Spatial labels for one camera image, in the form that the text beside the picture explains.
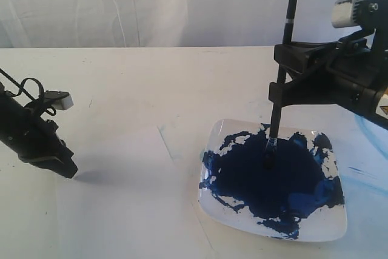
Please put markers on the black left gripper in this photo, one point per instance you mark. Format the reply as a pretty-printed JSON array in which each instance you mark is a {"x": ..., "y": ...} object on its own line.
[{"x": 34, "y": 139}]

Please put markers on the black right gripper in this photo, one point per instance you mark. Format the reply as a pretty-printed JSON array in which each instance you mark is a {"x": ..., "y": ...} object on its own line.
[{"x": 351, "y": 74}]

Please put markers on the black paintbrush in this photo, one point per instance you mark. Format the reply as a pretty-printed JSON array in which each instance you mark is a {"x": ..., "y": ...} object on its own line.
[{"x": 270, "y": 150}]

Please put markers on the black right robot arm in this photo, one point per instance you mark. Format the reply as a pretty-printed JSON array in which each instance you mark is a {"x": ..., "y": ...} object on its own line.
[{"x": 347, "y": 73}]

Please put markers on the white paper sheet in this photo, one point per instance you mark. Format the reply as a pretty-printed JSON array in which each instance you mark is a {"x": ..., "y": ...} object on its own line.
[{"x": 128, "y": 200}]

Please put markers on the white square paint plate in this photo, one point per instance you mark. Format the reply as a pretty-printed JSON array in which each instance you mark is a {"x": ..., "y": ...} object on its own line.
[{"x": 299, "y": 197}]

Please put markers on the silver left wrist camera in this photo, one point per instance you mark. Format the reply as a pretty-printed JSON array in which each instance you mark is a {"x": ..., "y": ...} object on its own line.
[{"x": 58, "y": 100}]

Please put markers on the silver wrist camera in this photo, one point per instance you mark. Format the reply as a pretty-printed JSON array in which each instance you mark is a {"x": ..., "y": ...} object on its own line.
[
  {"x": 58, "y": 100},
  {"x": 368, "y": 14}
]

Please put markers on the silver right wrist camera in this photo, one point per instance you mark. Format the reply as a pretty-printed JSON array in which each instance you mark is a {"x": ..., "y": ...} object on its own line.
[{"x": 368, "y": 14}]

